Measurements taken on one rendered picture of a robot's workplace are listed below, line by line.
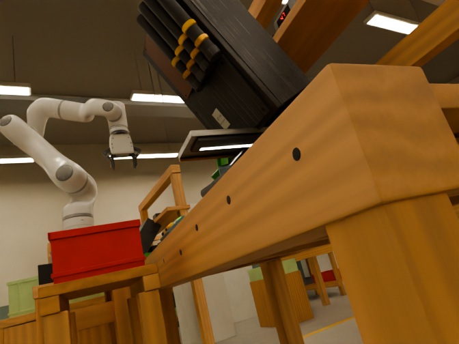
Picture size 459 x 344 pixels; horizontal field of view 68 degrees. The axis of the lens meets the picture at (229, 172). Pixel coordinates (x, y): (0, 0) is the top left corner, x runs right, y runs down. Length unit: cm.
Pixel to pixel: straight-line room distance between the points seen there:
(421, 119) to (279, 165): 17
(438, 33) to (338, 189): 84
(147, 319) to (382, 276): 63
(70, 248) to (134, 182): 788
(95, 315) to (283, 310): 93
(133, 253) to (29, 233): 735
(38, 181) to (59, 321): 773
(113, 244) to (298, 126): 62
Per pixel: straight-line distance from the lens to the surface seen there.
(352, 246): 37
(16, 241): 820
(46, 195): 843
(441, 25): 115
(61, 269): 89
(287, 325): 186
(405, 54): 120
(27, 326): 190
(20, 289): 202
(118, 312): 135
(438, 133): 42
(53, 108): 179
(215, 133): 97
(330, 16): 136
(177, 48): 107
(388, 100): 39
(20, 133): 174
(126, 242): 90
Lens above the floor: 72
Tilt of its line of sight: 17 degrees up
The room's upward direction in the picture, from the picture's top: 14 degrees counter-clockwise
